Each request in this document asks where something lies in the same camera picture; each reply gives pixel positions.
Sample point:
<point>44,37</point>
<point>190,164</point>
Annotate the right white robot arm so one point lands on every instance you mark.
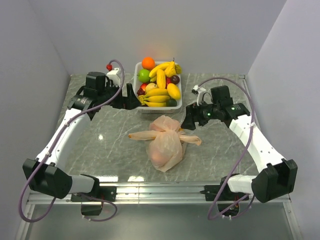
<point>276,175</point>

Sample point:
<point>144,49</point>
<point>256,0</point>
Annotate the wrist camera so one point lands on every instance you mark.
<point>199,92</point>
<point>114,74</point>

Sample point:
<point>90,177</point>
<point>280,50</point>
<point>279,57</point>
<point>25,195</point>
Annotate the fake yellow corn cob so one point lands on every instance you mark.
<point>161,79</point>

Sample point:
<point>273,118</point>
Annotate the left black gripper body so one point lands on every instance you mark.
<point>119,101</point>

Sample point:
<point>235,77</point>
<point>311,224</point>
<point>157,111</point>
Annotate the fake yellow pear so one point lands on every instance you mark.
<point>173,69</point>

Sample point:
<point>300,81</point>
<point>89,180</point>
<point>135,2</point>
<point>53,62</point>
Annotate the white plastic fruit tray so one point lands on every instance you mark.
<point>154,110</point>

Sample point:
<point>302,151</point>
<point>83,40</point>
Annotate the fake small banana bunch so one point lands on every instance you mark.
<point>155,98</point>

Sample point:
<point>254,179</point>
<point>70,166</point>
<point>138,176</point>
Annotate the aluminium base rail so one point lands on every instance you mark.
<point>145,193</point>

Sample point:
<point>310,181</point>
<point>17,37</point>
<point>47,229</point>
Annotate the translucent orange plastic bag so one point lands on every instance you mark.
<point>167,142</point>

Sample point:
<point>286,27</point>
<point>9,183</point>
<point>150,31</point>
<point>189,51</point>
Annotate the fake orange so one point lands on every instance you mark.
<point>148,63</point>

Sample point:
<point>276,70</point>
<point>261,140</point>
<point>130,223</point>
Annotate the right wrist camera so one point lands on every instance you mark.
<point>199,92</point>

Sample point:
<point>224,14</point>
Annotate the fake dark cherries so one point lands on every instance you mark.
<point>142,89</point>

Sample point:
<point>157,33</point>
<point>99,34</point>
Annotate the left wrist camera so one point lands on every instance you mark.
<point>114,74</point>

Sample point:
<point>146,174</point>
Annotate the fake yellow mango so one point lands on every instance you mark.
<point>173,91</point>

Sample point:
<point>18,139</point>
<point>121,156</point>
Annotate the fake dark plum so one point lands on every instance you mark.
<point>175,79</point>

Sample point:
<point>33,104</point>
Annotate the fake dark green avocado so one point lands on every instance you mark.
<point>171,103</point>

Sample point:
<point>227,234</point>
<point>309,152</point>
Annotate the fake green apple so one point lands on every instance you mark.
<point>143,75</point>

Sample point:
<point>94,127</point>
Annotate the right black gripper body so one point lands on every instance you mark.
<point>205,113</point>

